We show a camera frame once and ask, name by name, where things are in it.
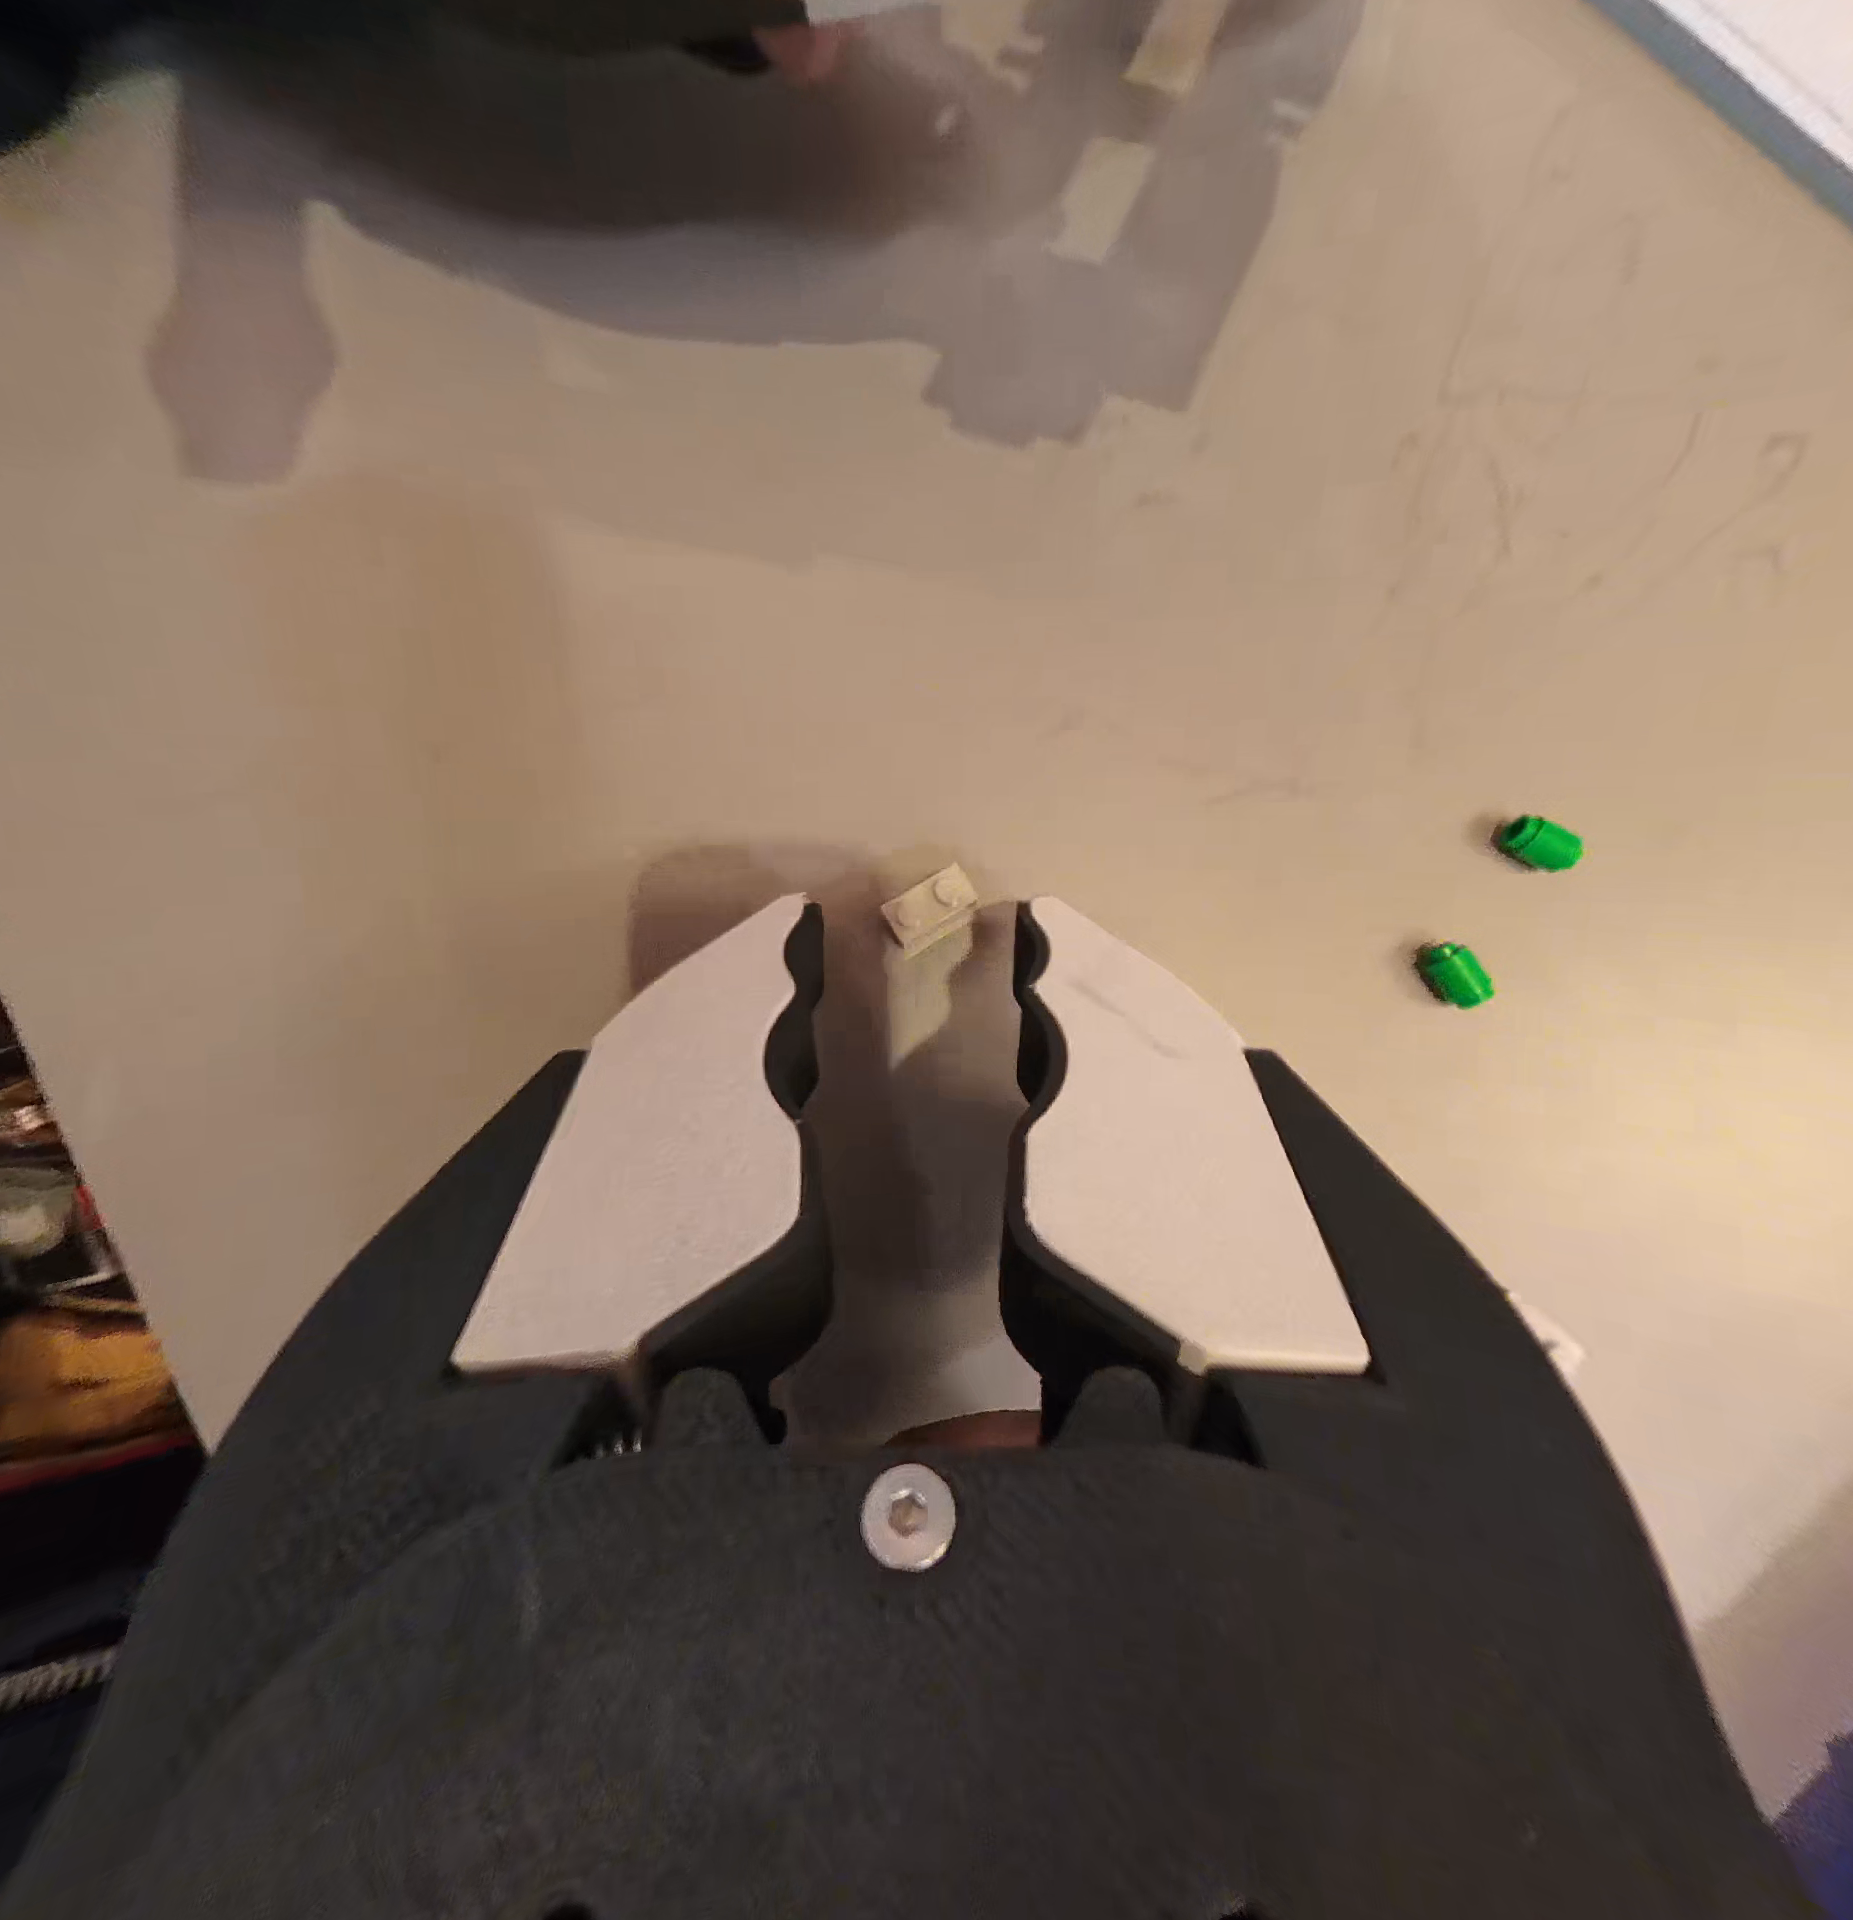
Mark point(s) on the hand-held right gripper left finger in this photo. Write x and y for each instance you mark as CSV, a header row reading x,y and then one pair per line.
x,y
655,1155

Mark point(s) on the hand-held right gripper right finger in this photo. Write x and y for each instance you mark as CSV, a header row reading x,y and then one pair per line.
x,y
1165,1187

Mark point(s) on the small tan toy brick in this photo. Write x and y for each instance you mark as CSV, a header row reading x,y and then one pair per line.
x,y
927,905

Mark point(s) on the green round toy brick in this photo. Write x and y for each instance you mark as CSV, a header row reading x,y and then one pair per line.
x,y
1537,841
1455,975

